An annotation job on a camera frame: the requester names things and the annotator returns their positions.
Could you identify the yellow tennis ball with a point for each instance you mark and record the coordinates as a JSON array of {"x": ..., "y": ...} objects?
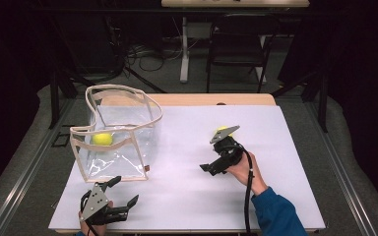
[
  {"x": 220, "y": 129},
  {"x": 102, "y": 139}
]

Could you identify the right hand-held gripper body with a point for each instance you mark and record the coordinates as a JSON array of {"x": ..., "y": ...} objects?
[{"x": 229, "y": 150}]

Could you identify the aluminium floor rail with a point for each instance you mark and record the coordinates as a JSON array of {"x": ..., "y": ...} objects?
[
  {"x": 345, "y": 177},
  {"x": 23, "y": 177}
]

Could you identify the dark curtain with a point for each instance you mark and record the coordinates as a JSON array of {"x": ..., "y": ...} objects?
[
  {"x": 6, "y": 98},
  {"x": 367, "y": 98}
]

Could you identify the person's right hand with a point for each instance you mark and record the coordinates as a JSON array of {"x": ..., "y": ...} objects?
[{"x": 247, "y": 172}]

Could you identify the person's left hand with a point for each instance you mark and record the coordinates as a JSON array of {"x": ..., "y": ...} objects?
[{"x": 93, "y": 231}]

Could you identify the white table mat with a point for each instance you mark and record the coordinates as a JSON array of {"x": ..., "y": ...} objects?
[{"x": 177, "y": 203}]

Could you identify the small black floor frame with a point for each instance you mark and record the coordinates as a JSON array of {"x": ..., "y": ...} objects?
[{"x": 53, "y": 144}]

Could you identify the black folding chair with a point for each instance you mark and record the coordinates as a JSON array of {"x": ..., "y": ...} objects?
[{"x": 236, "y": 49}]

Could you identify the desk with white legs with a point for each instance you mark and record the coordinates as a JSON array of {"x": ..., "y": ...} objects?
[{"x": 184, "y": 62}]

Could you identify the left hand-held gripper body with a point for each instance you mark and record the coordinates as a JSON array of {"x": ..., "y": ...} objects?
[{"x": 95, "y": 200}]

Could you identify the clear plastic bag beige trim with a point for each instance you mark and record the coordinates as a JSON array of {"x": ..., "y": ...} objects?
[{"x": 118, "y": 157}]

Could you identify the black metal stand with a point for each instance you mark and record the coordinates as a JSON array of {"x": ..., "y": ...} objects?
[
  {"x": 54, "y": 98},
  {"x": 323, "y": 105}
]

